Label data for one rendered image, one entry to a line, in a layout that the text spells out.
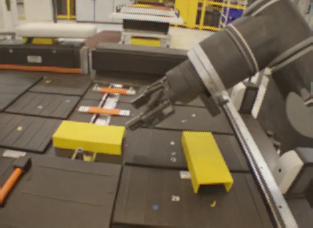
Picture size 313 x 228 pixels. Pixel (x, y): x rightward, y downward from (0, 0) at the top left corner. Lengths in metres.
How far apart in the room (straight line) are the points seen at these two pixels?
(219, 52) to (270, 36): 0.09
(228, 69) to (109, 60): 0.61
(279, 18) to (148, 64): 0.60
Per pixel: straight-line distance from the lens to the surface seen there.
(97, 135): 0.51
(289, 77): 0.40
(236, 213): 0.42
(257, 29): 0.40
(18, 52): 1.07
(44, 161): 0.48
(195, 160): 0.45
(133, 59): 0.89
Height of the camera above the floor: 1.33
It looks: 30 degrees down
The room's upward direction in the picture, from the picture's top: 6 degrees clockwise
